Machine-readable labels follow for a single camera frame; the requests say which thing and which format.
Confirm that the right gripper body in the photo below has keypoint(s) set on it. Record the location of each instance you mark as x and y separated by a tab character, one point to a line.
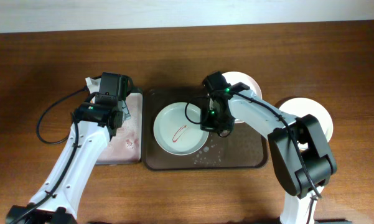
214	121

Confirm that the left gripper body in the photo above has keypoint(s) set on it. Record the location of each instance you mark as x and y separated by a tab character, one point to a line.
121	110

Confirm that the pale green plate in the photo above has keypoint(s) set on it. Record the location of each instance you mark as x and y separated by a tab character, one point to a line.
174	133

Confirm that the cream white plate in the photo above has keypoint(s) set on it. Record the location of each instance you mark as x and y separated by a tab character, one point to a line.
302	106

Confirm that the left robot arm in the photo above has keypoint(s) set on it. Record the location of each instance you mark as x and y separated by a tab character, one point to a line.
94	123

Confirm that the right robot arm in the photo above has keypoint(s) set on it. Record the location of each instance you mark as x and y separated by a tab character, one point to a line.
302	159

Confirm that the small black sponge tray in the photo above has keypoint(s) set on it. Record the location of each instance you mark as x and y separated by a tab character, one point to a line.
125	147

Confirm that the large brown serving tray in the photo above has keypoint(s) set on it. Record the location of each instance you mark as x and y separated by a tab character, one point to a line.
244	148

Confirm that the pale pink plate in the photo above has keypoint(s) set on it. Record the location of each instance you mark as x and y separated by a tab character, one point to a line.
232	78

